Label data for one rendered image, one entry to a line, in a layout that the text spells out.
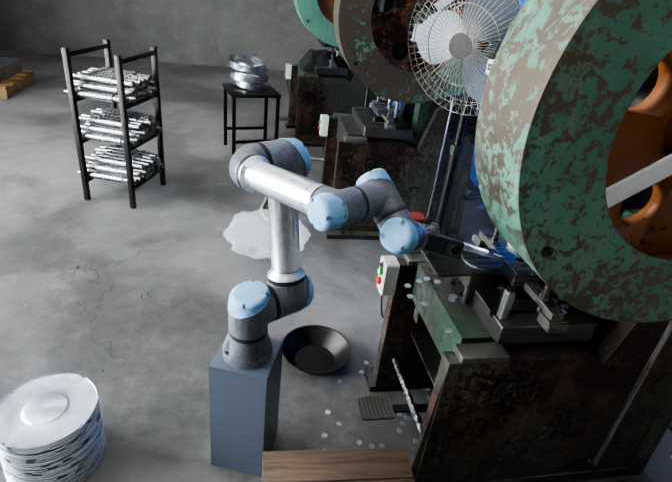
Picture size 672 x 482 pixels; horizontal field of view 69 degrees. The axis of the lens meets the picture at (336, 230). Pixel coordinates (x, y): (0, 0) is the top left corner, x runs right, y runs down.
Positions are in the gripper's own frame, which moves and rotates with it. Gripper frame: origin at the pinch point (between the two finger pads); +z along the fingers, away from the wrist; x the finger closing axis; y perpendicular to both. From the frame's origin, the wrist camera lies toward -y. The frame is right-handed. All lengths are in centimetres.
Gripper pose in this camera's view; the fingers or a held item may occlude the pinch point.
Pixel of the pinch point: (436, 240)
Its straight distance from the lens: 135.7
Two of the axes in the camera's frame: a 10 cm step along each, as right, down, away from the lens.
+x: -2.9, 9.5, 0.9
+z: 3.8, 0.3, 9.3
